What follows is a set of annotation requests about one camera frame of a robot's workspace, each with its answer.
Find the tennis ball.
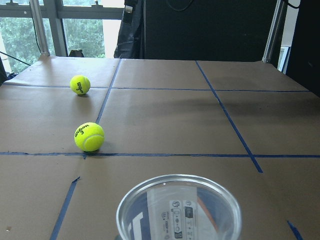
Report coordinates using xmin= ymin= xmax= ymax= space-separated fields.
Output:
xmin=69 ymin=75 xmax=91 ymax=95
xmin=74 ymin=122 xmax=105 ymax=152

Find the clear tennis ball can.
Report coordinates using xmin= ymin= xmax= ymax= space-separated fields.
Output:
xmin=116 ymin=174 xmax=242 ymax=240

